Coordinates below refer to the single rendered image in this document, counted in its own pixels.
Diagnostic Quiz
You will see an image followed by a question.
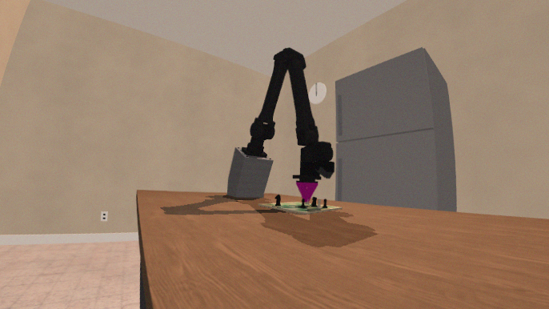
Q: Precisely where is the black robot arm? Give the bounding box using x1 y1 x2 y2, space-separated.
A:
242 47 335 179

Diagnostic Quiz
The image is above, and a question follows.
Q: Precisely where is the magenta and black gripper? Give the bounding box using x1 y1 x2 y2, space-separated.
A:
293 160 322 202

